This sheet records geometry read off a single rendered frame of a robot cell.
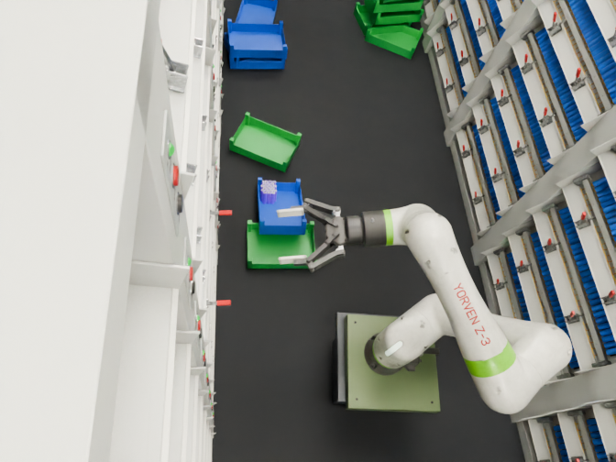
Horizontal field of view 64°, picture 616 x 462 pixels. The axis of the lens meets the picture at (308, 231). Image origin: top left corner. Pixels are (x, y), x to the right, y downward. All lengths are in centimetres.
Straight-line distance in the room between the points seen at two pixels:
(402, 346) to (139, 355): 118
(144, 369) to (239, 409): 158
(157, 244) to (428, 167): 234
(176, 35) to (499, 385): 100
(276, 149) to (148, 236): 214
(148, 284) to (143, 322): 3
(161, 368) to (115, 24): 29
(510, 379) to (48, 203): 115
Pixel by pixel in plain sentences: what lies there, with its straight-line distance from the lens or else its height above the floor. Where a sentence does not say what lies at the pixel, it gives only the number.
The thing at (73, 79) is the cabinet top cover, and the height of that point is 181.
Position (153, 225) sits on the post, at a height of 168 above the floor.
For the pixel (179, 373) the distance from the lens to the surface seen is 67.
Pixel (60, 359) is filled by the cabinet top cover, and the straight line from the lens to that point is 21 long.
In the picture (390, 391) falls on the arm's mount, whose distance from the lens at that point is 179.
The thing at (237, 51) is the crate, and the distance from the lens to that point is 278.
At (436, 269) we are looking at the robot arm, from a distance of 115.
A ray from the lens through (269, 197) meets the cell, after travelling 227.
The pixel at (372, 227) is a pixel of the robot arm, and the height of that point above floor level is 97.
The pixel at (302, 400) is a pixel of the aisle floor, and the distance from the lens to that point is 205.
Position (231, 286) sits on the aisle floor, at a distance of 215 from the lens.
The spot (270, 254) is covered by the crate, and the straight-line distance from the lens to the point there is 222.
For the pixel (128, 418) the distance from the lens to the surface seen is 45.
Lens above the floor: 201
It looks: 61 degrees down
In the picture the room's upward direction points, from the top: 18 degrees clockwise
